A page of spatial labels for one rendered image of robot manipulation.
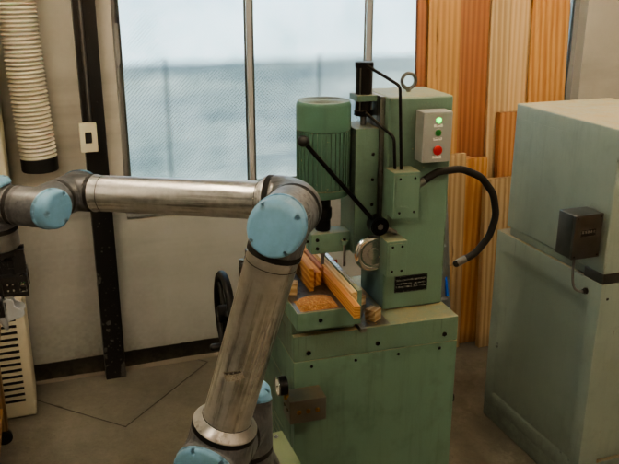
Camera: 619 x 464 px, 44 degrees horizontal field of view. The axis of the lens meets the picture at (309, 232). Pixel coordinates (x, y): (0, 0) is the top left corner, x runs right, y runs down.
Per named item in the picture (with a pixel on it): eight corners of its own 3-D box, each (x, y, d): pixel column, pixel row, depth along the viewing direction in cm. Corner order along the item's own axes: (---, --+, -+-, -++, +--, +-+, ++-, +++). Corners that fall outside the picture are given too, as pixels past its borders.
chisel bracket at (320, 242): (305, 252, 262) (305, 228, 259) (344, 248, 266) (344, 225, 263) (311, 259, 255) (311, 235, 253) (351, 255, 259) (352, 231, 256)
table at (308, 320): (228, 267, 288) (227, 252, 287) (307, 259, 297) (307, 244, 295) (267, 336, 233) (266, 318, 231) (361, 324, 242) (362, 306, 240)
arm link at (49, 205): (76, 181, 175) (29, 177, 178) (47, 194, 164) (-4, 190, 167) (79, 221, 178) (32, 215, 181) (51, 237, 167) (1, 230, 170)
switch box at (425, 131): (414, 158, 247) (415, 109, 242) (441, 156, 250) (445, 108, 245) (421, 163, 241) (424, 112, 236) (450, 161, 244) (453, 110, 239)
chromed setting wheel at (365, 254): (352, 271, 253) (353, 235, 249) (387, 267, 256) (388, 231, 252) (355, 273, 250) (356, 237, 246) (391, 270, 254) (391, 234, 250)
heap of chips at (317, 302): (293, 301, 243) (293, 293, 243) (331, 296, 247) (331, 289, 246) (300, 312, 236) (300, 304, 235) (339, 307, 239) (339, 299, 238)
